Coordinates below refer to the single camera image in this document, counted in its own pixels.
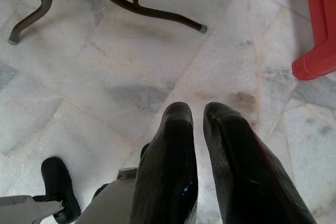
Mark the marble-pattern folding table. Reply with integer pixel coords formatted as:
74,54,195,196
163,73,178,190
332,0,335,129
7,0,208,46

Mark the black robot foot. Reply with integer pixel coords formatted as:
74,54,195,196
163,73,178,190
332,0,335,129
40,156,81,224

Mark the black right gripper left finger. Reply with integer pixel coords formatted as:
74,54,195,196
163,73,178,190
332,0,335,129
130,102,199,224

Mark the red plastic stool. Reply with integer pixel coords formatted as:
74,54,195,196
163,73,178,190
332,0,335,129
280,0,336,81

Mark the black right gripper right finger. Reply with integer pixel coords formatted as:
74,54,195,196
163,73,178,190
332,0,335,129
203,101,318,224

